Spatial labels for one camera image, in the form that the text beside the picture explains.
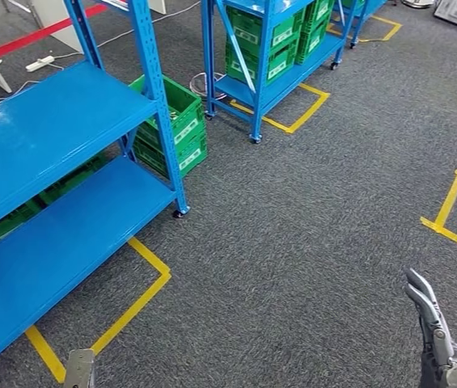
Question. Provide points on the chrome barrier stanchion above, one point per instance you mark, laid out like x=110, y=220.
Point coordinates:
x=416, y=3
x=198, y=85

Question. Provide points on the red barrier belt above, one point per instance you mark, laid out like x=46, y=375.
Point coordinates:
x=30, y=36

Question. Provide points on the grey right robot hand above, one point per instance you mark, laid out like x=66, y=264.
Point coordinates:
x=438, y=348

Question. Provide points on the blue metal shelf rack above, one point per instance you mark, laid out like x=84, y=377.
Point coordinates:
x=50, y=118
x=373, y=5

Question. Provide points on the white power strip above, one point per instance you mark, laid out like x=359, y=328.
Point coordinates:
x=40, y=64

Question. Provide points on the yellow floor tape square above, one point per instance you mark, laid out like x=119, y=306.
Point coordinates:
x=139, y=305

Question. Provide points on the blue rack holding crates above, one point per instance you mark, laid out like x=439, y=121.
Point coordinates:
x=262, y=80

